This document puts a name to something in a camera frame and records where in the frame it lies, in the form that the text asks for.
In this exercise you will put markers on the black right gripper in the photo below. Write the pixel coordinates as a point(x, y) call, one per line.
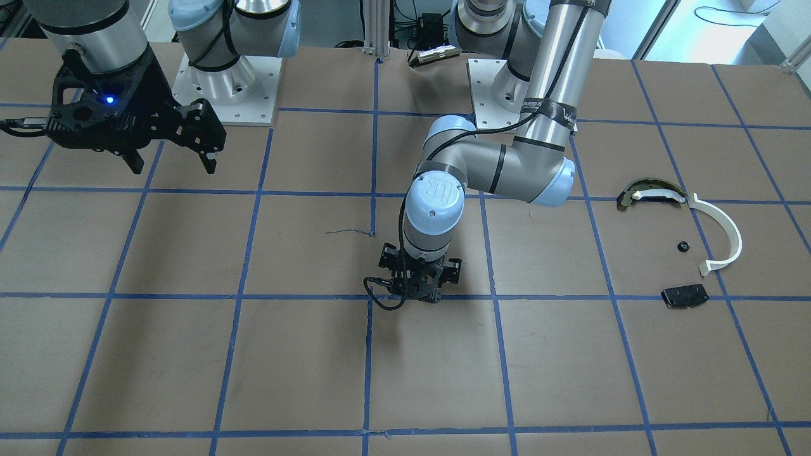
point(162, 95)

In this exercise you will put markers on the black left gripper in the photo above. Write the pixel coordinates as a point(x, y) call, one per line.
point(452, 271)

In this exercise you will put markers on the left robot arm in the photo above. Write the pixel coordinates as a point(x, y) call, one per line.
point(545, 62)

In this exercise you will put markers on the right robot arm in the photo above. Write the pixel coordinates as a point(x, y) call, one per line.
point(214, 34)

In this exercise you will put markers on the metal connector on table edge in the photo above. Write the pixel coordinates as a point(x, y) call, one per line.
point(424, 57)

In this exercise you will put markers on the olive curved brake shoe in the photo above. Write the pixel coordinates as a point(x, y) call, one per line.
point(650, 189)

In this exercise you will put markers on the small black flat plate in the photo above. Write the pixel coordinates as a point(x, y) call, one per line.
point(688, 296)

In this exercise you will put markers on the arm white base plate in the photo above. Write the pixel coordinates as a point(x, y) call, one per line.
point(228, 101)
point(491, 95)

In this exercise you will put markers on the aluminium frame post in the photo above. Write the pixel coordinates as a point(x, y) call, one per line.
point(376, 16)

